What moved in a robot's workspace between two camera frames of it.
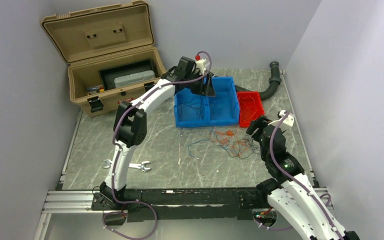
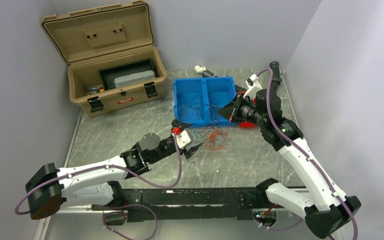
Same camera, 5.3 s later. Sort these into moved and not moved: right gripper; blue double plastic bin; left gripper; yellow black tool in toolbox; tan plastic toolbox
Moved: left gripper; right gripper
Not moved: blue double plastic bin; yellow black tool in toolbox; tan plastic toolbox
